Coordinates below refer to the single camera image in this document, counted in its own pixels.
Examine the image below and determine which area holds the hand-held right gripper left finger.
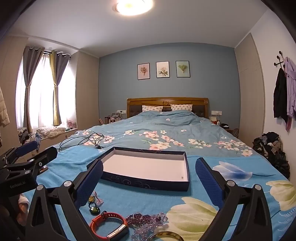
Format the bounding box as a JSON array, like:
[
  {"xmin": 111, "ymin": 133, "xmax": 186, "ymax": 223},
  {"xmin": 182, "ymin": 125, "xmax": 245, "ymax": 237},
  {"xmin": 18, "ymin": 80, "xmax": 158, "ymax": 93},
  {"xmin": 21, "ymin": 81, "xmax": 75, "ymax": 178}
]
[{"xmin": 25, "ymin": 159, "xmax": 104, "ymax": 241}]

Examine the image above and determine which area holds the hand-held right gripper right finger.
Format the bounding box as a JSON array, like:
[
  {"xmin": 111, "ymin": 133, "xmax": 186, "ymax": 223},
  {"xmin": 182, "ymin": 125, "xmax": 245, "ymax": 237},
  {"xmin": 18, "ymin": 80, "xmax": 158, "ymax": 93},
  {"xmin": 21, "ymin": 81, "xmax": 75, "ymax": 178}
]
[{"xmin": 195, "ymin": 158, "xmax": 273, "ymax": 241}]

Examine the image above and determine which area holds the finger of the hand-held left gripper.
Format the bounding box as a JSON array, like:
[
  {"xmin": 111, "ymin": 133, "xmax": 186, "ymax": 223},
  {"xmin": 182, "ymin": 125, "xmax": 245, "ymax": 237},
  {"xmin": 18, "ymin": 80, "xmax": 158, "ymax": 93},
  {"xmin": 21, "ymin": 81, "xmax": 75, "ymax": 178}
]
[
  {"xmin": 0, "ymin": 146, "xmax": 58, "ymax": 180},
  {"xmin": 0, "ymin": 140, "xmax": 39, "ymax": 169}
]

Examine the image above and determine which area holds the orange smart watch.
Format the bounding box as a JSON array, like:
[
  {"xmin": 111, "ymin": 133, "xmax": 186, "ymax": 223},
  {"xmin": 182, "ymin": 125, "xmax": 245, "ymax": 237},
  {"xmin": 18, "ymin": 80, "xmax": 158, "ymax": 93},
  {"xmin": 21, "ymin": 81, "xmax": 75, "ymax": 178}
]
[{"xmin": 90, "ymin": 211, "xmax": 129, "ymax": 240}]

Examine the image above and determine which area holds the dark blue shallow box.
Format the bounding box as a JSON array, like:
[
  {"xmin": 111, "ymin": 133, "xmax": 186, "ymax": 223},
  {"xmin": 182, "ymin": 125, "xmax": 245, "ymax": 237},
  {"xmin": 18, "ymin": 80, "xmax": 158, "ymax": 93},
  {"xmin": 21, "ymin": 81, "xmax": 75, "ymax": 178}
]
[{"xmin": 86, "ymin": 146, "xmax": 190, "ymax": 192}]

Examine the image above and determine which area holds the dark purple bead bracelet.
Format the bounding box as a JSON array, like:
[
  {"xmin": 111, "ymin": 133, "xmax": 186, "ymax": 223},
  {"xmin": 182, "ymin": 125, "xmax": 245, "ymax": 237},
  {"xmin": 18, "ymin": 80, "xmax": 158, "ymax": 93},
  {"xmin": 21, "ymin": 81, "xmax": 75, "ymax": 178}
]
[{"xmin": 125, "ymin": 212, "xmax": 162, "ymax": 229}]

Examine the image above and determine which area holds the amber bangle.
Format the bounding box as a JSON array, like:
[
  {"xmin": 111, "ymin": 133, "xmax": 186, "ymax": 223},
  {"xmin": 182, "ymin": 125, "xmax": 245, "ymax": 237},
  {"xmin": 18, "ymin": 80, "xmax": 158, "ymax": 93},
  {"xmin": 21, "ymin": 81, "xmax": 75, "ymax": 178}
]
[{"xmin": 148, "ymin": 230, "xmax": 184, "ymax": 241}]

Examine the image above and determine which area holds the clear crystal bead bracelet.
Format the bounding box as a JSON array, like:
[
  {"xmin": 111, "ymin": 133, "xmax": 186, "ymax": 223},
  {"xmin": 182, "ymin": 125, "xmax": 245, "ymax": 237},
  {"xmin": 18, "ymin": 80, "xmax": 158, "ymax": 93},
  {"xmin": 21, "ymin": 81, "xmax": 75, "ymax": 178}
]
[{"xmin": 131, "ymin": 212, "xmax": 168, "ymax": 241}]

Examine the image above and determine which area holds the person's left forearm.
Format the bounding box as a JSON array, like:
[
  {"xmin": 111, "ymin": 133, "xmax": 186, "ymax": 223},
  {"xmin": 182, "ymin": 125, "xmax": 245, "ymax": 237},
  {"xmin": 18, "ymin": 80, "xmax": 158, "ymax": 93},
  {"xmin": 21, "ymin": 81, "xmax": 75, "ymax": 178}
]
[{"xmin": 17, "ymin": 194, "xmax": 30, "ymax": 215}]

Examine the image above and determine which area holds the patterned clothes pile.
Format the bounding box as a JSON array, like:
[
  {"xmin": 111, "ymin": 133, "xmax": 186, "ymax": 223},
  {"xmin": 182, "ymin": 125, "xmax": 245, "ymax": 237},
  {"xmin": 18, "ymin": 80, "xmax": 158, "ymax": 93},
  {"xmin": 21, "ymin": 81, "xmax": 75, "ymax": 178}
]
[{"xmin": 17, "ymin": 127, "xmax": 42, "ymax": 149}]

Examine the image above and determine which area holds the beige window seat cabinet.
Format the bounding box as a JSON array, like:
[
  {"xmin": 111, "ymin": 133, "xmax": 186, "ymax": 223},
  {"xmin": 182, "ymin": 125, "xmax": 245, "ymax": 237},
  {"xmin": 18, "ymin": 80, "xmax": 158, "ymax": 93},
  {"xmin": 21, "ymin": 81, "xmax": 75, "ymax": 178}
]
[{"xmin": 37, "ymin": 128, "xmax": 79, "ymax": 151}]

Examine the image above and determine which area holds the cream bedding pile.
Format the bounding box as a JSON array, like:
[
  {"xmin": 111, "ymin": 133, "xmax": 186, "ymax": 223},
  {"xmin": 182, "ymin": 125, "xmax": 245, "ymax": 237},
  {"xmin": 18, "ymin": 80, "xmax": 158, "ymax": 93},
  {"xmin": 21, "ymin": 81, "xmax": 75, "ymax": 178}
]
[{"xmin": 36, "ymin": 126, "xmax": 66, "ymax": 139}]

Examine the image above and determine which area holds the beige padded jacket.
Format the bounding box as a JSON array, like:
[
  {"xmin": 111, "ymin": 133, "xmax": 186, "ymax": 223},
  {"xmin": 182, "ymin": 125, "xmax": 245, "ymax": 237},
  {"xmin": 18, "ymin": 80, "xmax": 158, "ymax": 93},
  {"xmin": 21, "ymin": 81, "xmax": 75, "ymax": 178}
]
[{"xmin": 0, "ymin": 86, "xmax": 10, "ymax": 128}]

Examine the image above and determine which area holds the dark nightstand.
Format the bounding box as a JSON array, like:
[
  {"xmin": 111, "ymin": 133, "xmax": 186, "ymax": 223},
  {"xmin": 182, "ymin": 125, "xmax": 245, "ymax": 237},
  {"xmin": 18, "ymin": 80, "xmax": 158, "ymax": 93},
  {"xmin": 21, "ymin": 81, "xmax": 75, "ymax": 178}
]
[{"xmin": 221, "ymin": 124, "xmax": 238, "ymax": 137}]

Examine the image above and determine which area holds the white sheer curtain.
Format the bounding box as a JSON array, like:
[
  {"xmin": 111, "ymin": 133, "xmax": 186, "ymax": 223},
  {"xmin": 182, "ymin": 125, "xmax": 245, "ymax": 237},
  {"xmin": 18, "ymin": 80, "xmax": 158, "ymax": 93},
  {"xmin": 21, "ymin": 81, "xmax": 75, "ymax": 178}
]
[{"xmin": 15, "ymin": 52, "xmax": 77, "ymax": 130}]

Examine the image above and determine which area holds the floral blue bed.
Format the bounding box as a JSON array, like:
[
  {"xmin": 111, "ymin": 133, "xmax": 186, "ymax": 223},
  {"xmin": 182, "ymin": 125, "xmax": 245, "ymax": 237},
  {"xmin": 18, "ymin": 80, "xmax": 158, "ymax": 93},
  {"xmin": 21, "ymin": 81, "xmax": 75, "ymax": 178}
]
[{"xmin": 50, "ymin": 110, "xmax": 253, "ymax": 158}]

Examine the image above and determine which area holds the group of cosmetic bottles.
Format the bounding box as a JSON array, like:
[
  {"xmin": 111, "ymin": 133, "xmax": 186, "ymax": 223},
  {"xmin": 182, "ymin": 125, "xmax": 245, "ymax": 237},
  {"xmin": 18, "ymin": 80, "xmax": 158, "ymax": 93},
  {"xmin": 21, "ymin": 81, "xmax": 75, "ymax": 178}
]
[{"xmin": 99, "ymin": 112, "xmax": 126, "ymax": 124}]

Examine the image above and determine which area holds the pile of dark clothes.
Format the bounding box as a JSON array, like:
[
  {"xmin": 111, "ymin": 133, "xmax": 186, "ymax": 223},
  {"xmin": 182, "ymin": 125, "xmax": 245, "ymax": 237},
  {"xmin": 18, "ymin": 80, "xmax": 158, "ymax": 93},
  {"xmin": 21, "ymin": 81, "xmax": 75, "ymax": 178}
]
[{"xmin": 252, "ymin": 132, "xmax": 290, "ymax": 179}]

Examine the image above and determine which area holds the tall beige wardrobe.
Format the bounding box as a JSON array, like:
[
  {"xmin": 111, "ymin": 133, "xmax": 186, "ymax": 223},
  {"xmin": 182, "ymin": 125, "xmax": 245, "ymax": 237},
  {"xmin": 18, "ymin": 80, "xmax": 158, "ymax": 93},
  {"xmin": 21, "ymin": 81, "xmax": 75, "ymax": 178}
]
[
  {"xmin": 0, "ymin": 35, "xmax": 29, "ymax": 149},
  {"xmin": 75, "ymin": 51, "xmax": 100, "ymax": 130},
  {"xmin": 234, "ymin": 32, "xmax": 265, "ymax": 149}
]

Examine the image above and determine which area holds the white patterned pillow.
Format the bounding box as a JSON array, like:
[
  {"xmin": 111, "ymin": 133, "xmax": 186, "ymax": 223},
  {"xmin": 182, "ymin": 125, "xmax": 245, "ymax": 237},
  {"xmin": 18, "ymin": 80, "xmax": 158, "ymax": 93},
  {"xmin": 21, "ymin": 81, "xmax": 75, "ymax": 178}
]
[
  {"xmin": 142, "ymin": 105, "xmax": 163, "ymax": 113},
  {"xmin": 170, "ymin": 104, "xmax": 193, "ymax": 112}
]

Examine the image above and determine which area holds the yellow and grey curtain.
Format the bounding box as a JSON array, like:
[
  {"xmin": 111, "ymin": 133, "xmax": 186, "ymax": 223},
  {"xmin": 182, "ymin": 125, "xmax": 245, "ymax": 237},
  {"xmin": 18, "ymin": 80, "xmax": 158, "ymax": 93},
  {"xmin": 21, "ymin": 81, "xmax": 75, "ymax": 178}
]
[{"xmin": 50, "ymin": 49, "xmax": 70, "ymax": 127}]

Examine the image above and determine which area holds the wooden bed headboard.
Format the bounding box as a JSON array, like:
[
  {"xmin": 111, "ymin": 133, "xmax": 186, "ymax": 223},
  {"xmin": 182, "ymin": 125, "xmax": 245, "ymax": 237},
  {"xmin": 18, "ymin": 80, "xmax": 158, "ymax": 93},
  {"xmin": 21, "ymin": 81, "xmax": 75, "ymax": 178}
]
[{"xmin": 126, "ymin": 97, "xmax": 209, "ymax": 120}]

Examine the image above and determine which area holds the black jacket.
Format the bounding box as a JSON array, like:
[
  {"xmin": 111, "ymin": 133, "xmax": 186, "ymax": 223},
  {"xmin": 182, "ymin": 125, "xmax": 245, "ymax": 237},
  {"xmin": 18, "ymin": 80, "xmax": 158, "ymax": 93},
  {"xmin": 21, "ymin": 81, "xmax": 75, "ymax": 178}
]
[{"xmin": 273, "ymin": 68, "xmax": 288, "ymax": 123}]

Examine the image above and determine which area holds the green leaf framed picture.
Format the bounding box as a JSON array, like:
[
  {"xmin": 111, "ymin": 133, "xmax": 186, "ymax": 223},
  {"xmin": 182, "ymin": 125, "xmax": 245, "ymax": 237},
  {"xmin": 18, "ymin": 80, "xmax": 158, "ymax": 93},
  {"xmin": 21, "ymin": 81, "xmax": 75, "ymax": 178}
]
[{"xmin": 175, "ymin": 61, "xmax": 190, "ymax": 77}]

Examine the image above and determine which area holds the white flower framed picture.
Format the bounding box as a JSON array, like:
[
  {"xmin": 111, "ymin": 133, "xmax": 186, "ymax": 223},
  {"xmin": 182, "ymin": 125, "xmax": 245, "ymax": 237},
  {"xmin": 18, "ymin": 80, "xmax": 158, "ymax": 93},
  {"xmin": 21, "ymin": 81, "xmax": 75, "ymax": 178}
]
[{"xmin": 156, "ymin": 61, "xmax": 170, "ymax": 79}]

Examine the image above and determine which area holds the purple jacket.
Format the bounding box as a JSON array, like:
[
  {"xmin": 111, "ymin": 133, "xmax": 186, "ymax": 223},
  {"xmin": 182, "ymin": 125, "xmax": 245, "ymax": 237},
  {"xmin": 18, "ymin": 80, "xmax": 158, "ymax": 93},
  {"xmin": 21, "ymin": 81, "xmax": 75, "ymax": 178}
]
[{"xmin": 284, "ymin": 57, "xmax": 296, "ymax": 132}]

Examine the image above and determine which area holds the pink flower framed picture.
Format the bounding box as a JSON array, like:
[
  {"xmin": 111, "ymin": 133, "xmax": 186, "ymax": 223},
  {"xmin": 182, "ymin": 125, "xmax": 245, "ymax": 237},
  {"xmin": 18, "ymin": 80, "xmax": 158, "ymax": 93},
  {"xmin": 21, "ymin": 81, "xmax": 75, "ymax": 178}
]
[{"xmin": 137, "ymin": 63, "xmax": 151, "ymax": 80}]

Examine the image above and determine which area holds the round ceiling lamp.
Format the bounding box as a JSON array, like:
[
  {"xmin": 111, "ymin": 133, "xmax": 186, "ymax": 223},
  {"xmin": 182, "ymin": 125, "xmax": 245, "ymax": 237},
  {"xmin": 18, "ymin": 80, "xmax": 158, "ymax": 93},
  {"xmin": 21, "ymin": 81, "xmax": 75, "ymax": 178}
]
[{"xmin": 113, "ymin": 0, "xmax": 154, "ymax": 16}]

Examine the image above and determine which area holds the black cable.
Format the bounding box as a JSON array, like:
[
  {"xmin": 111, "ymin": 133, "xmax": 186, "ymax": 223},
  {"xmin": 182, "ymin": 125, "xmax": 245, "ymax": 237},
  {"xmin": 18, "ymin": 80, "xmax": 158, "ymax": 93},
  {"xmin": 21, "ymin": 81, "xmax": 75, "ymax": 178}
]
[{"xmin": 59, "ymin": 133, "xmax": 105, "ymax": 152}]

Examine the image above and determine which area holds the black wall coat hook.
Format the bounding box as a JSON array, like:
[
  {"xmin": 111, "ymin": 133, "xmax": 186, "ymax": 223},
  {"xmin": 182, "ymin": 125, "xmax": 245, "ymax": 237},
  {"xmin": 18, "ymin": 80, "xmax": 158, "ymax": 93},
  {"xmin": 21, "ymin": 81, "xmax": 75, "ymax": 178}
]
[{"xmin": 273, "ymin": 50, "xmax": 287, "ymax": 67}]

